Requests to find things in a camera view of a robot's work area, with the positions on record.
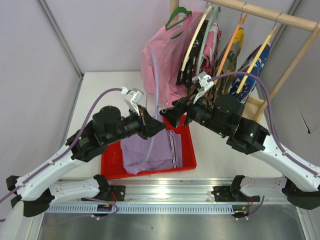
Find pink t-shirt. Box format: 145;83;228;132
141;9;204;106

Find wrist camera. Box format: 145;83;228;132
120;86;144;115
192;71;214;104

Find wooden clothes rack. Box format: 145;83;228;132
169;0;320;139

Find blue patterned garment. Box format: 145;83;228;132
226;42;272;105

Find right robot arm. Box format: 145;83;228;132
160;95;320;210

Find cream hanger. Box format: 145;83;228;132
181;4;215;72

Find black floral garment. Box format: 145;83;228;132
176;20;208;94

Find purple hanger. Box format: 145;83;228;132
144;51;173;163

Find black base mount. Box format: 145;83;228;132
211;185;261;203
101;185;126;203

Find red plastic tray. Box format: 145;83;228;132
100;119;197;179

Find orange hanger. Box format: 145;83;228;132
214;12;247;77

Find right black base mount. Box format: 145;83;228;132
211;185;261;203

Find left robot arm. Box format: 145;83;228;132
6;105;166;217

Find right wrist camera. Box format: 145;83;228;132
192;71;214;104

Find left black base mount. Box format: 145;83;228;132
101;185;126;203

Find aluminium rail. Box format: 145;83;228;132
49;175;294;204

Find purple cable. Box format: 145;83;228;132
0;87;125;223
207;71;320;177

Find white cable duct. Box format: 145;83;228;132
46;203;235;215

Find camouflage garment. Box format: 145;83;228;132
208;27;245;104

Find pink patterned garment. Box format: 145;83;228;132
190;20;222;77

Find purple trousers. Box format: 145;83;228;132
120;129;183;175

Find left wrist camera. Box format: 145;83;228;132
120;86;144;115

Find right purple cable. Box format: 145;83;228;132
207;71;320;177

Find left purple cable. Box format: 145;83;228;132
0;87;125;223

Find yellow hanger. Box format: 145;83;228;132
236;12;283;94

